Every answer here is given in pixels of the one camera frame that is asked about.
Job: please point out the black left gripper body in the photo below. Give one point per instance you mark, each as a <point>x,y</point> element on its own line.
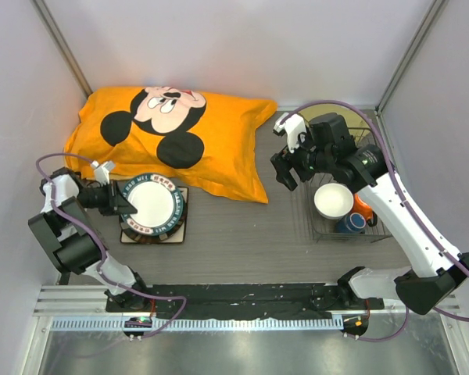
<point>103,198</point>

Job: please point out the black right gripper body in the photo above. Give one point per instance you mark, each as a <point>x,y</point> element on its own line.
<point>308,160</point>

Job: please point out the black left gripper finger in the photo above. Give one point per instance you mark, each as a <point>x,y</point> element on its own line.
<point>123,193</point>
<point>123,210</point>

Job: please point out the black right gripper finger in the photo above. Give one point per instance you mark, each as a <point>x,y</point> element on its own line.
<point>285,178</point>
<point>281,164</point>

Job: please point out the white green-rim round plate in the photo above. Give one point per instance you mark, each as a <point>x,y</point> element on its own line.
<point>159,202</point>

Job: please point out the square floral ceramic plate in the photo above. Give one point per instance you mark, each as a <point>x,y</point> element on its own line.
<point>181,234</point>

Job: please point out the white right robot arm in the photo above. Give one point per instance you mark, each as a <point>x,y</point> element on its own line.
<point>437,267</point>

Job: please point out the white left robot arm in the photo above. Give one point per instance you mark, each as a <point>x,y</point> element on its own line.
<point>65,232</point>

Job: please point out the white ribbed bowl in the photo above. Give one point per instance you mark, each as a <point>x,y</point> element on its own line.
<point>333,201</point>

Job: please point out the olive green folded cloth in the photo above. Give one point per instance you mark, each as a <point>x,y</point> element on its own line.
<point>352,119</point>

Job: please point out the orange mug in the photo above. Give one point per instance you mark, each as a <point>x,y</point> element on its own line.
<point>361,207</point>

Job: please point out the blue mug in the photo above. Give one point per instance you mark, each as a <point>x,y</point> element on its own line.
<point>353,223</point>

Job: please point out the orange Mickey Mouse pillow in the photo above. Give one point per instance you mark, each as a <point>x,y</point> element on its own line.
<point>206,140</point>

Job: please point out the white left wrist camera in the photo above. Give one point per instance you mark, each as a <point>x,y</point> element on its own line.
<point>102,171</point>

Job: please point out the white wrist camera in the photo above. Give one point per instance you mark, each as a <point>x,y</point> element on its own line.
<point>102,171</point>
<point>290,126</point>

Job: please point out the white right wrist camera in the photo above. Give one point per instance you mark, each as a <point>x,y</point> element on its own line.
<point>290,126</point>

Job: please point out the grey wire dish rack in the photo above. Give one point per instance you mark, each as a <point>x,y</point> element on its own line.
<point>324,229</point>

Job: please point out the white slotted cable duct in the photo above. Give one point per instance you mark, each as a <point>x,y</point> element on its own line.
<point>137,323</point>

